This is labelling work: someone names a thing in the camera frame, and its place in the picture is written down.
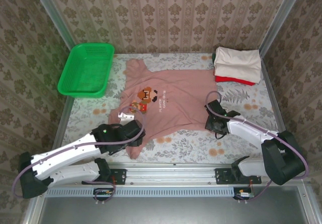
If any pink printed t-shirt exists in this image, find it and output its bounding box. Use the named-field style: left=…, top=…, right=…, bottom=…
left=108, top=58, right=218, bottom=161

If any green plastic basket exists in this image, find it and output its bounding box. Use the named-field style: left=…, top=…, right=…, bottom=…
left=57, top=42, right=115, bottom=99

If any stack of folded clothes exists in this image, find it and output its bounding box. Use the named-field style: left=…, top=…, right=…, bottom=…
left=213, top=46, right=262, bottom=84

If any floral tablecloth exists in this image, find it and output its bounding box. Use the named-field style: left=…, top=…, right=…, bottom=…
left=61, top=53, right=282, bottom=165

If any red and green object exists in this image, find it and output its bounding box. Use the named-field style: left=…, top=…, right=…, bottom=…
left=215, top=75, right=257, bottom=87

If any grey metal sheet panel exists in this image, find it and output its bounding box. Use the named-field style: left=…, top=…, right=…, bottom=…
left=37, top=186, right=311, bottom=224

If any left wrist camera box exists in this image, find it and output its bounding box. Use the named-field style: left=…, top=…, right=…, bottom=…
left=117, top=111, right=136, bottom=124

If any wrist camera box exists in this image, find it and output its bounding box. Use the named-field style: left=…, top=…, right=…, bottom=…
left=117, top=111, right=136, bottom=124
left=206, top=99, right=225, bottom=118

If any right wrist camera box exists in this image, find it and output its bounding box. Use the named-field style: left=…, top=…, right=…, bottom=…
left=206, top=99, right=225, bottom=118

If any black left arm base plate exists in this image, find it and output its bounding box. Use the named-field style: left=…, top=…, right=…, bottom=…
left=82, top=168, right=126, bottom=185

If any aluminium table side rail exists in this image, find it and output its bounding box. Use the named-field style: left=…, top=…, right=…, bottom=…
left=55, top=97, right=75, bottom=141
left=260, top=55, right=286, bottom=135

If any wide aluminium base rail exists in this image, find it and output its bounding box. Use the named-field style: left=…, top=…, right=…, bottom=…
left=45, top=162, right=308, bottom=184

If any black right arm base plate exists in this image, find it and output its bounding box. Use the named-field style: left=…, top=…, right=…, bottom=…
left=215, top=168, right=262, bottom=185

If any grey slotted cable duct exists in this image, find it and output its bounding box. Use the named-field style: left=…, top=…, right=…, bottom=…
left=46, top=186, right=236, bottom=197

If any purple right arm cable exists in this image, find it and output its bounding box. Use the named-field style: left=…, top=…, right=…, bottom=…
left=205, top=91, right=309, bottom=204

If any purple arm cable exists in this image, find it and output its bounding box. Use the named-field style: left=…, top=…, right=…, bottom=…
left=12, top=112, right=146, bottom=206
left=205, top=91, right=309, bottom=204

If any aluminium lower frame rail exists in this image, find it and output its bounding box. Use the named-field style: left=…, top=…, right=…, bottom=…
left=22, top=196, right=48, bottom=224
left=298, top=182, right=318, bottom=224

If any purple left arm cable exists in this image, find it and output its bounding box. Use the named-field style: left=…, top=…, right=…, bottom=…
left=12, top=112, right=146, bottom=206

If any aluminium frame post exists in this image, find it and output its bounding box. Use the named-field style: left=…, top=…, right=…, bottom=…
left=28, top=0, right=76, bottom=51
left=258, top=0, right=308, bottom=58

